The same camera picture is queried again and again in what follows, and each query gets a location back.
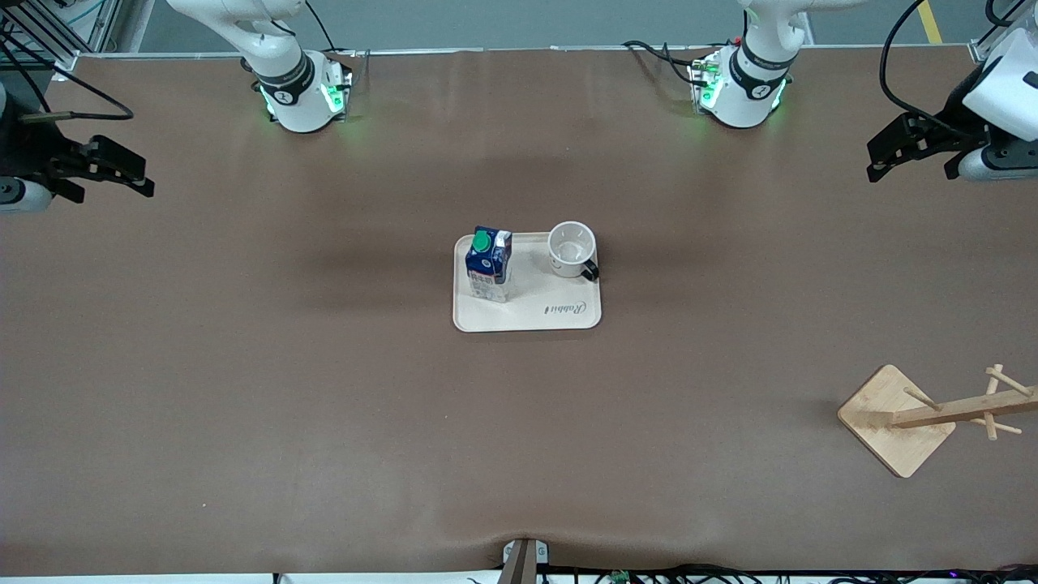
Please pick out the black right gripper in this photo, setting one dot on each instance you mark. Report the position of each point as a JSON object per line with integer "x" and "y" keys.
{"x": 26, "y": 150}

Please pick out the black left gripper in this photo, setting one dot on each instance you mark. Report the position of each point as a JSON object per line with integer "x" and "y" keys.
{"x": 955, "y": 114}

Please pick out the blue milk carton green cap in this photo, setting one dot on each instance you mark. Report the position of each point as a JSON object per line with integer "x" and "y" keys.
{"x": 489, "y": 268}

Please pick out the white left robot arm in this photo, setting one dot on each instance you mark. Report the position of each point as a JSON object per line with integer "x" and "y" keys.
{"x": 754, "y": 73}

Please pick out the beige plastic tray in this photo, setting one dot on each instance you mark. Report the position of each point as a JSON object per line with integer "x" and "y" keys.
{"x": 535, "y": 316}

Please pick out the wooden mug stand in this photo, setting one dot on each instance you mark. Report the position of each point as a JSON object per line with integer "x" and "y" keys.
{"x": 892, "y": 438}

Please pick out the brown table cover mat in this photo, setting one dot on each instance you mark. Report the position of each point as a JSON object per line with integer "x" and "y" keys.
{"x": 324, "y": 422}

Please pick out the aluminium frame profile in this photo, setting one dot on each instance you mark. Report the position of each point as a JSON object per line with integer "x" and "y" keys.
{"x": 49, "y": 32}
{"x": 993, "y": 45}

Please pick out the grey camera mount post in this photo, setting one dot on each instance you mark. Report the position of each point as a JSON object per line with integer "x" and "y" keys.
{"x": 525, "y": 561}

